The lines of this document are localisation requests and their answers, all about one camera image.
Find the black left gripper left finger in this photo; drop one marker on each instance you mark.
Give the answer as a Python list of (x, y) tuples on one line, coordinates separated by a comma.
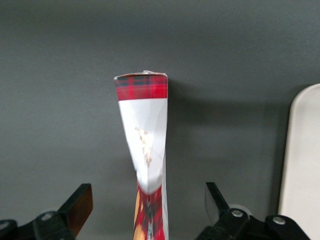
[(57, 225)]

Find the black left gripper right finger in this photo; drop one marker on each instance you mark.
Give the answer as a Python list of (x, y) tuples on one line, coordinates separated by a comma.
[(237, 227)]

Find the beige plastic tray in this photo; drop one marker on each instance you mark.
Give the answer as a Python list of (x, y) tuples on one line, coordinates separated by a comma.
[(302, 155)]

